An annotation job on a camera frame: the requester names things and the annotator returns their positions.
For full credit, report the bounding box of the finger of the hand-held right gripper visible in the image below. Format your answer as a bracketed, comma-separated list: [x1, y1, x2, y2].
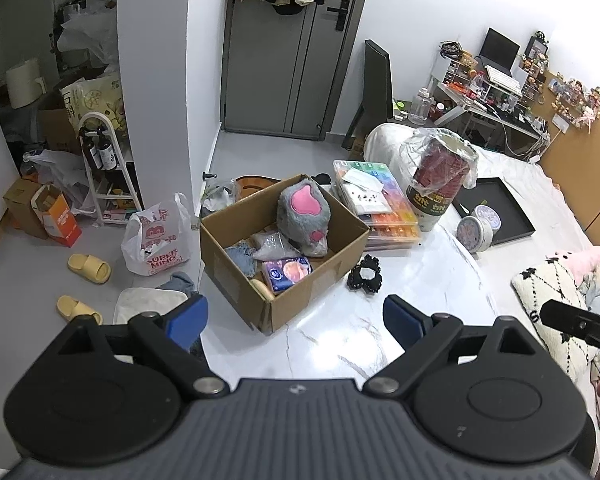
[539, 299, 600, 358]

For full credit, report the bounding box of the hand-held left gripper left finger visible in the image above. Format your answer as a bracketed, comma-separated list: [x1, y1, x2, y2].
[55, 292, 230, 403]

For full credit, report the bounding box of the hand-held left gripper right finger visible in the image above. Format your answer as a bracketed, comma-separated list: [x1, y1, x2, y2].
[364, 294, 548, 401]

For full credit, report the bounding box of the black scrunchie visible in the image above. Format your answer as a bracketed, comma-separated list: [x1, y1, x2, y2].
[347, 254, 383, 295]

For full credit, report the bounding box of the small tissue packet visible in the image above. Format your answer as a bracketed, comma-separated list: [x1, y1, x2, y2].
[261, 256, 314, 295]

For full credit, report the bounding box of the clear plastic bag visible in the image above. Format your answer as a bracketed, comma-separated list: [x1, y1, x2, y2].
[252, 232, 306, 263]

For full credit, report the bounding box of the grey fluffy paw glove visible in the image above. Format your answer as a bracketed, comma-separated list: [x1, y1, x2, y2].
[276, 176, 331, 256]

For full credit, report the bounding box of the blue grey cloth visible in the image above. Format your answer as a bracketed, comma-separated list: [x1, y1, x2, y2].
[155, 271, 196, 296]

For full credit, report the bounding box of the white floor mat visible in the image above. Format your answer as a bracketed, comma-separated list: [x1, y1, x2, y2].
[112, 287, 188, 326]

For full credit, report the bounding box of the black and white pillow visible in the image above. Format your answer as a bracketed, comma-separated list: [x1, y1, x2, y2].
[511, 256, 600, 386]

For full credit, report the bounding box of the pink plush cloth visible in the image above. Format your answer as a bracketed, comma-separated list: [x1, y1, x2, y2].
[555, 247, 600, 281]

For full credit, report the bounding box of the white bed blanket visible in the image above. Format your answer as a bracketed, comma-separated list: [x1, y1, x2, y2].
[365, 122, 600, 396]

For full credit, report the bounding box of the white red print shopping bag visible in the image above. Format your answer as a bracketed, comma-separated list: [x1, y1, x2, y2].
[121, 192, 193, 277]

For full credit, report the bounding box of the colourful plastic organizer box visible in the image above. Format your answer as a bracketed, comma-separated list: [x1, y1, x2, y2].
[332, 159, 423, 253]

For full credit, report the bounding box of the round floral tin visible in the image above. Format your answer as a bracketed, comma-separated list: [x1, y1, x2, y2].
[456, 214, 495, 253]
[472, 204, 502, 233]

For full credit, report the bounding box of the yellow slipper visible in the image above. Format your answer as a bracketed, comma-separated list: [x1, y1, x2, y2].
[67, 254, 112, 285]
[56, 295, 103, 325]

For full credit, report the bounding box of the white earring card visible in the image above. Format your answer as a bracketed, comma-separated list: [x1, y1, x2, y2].
[341, 180, 392, 215]

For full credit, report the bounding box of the black rectangular tray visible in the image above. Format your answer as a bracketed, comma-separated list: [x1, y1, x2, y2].
[452, 176, 537, 247]

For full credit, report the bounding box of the red cylindrical can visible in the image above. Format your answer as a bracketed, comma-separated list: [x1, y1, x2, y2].
[406, 132, 473, 233]

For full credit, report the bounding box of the white floor rack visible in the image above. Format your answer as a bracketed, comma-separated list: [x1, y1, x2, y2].
[77, 112, 143, 225]

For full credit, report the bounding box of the white folded paper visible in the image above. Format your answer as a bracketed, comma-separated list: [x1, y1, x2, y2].
[342, 167, 381, 186]

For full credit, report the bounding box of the orange cardboard box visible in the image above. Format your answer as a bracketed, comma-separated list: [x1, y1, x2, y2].
[30, 184, 82, 248]

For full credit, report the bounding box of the dark bottle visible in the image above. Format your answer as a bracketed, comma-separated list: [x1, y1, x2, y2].
[82, 130, 103, 170]
[100, 132, 118, 171]

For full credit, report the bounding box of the white plastic bag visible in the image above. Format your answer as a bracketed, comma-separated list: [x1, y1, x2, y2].
[22, 150, 96, 213]

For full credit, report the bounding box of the small brown cardboard box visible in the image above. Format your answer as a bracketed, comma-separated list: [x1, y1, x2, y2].
[2, 177, 51, 240]

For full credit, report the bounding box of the clear glass jar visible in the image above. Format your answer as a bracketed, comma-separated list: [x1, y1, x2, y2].
[407, 87, 432, 126]

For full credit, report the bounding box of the white desk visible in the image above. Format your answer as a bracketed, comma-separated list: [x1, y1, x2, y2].
[432, 82, 551, 153]

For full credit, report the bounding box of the yellow printed bag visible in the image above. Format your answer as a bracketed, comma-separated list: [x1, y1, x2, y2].
[60, 75, 128, 133]

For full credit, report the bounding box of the large brown cardboard box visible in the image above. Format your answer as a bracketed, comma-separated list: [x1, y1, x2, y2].
[37, 92, 83, 153]

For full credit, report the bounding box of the desktop drawer organizer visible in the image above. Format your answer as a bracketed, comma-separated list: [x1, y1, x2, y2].
[442, 52, 486, 91]

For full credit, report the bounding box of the white keyboard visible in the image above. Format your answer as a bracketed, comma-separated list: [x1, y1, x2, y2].
[485, 65, 523, 96]

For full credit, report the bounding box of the grey door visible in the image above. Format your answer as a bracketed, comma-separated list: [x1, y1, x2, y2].
[221, 0, 376, 142]

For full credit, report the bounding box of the paper towel roll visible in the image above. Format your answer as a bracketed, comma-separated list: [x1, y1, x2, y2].
[6, 58, 42, 109]

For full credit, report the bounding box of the black photo frame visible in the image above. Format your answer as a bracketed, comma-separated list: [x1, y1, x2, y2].
[522, 30, 551, 66]

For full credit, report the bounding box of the black door handle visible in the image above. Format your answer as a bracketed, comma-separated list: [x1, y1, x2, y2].
[327, 0, 352, 30]

